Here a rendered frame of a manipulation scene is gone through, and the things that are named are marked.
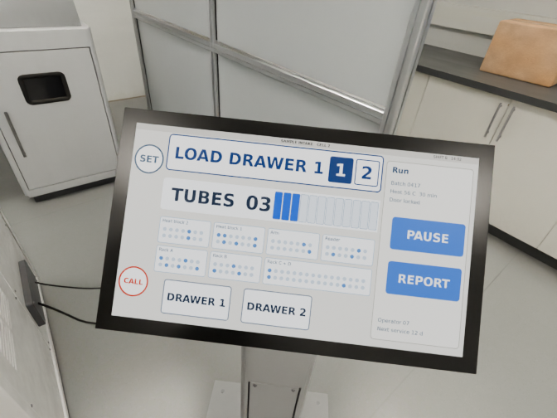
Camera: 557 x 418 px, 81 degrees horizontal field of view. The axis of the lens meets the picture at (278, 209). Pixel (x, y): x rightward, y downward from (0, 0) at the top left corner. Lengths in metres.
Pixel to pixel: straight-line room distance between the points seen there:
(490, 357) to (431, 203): 1.47
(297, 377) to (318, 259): 0.40
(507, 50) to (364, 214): 2.16
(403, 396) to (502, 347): 0.60
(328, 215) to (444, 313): 0.20
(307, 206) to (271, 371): 0.44
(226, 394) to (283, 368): 0.72
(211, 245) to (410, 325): 0.29
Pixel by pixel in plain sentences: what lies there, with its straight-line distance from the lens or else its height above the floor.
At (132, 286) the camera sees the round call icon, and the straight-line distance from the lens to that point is 0.50.
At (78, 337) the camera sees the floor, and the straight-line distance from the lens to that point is 1.77.
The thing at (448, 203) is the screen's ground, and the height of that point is 1.13.
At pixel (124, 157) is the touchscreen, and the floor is 1.14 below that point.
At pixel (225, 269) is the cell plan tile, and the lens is 0.46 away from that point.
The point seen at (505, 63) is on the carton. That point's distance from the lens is 2.56.
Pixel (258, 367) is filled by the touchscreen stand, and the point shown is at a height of 0.69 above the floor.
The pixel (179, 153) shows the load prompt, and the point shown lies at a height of 1.15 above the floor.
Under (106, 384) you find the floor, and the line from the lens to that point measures 1.62.
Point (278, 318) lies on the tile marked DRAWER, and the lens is 0.47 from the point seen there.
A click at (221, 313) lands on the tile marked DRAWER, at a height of 0.99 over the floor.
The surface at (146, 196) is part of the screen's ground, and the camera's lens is 0.49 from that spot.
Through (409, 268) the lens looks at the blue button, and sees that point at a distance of 0.48.
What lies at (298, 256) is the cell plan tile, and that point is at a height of 1.06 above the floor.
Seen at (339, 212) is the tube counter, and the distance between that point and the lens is 0.46.
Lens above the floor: 1.38
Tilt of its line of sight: 37 degrees down
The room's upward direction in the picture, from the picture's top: 5 degrees clockwise
